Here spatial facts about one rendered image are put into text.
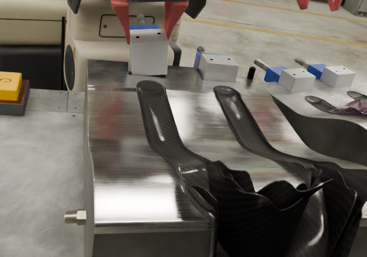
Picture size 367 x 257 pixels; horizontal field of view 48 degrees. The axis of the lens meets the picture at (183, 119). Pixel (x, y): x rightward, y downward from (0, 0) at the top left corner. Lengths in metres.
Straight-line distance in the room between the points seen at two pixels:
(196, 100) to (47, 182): 0.21
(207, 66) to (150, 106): 0.12
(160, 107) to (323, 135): 0.25
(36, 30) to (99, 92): 0.66
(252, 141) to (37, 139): 0.29
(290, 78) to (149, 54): 0.27
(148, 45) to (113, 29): 0.37
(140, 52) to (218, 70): 0.12
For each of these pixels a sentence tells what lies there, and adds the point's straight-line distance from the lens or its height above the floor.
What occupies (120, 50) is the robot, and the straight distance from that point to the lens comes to 0.91.
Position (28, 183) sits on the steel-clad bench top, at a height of 0.80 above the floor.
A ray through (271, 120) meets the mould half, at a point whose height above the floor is 0.88.
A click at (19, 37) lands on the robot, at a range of 1.17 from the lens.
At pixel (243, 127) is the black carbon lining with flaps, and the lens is 0.53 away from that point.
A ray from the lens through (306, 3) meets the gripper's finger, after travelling 0.71.
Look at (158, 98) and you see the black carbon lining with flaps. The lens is 0.54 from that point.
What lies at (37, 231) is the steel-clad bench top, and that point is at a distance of 0.46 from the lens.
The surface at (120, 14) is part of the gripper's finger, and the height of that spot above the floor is 0.98.
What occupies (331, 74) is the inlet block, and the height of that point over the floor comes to 0.88.
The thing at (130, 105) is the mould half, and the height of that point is 0.89.
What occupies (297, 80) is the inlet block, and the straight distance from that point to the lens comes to 0.73.
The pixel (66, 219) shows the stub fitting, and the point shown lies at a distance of 0.41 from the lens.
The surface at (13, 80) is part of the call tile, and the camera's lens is 0.66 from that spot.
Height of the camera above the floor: 1.13
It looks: 29 degrees down
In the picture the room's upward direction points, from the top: 11 degrees clockwise
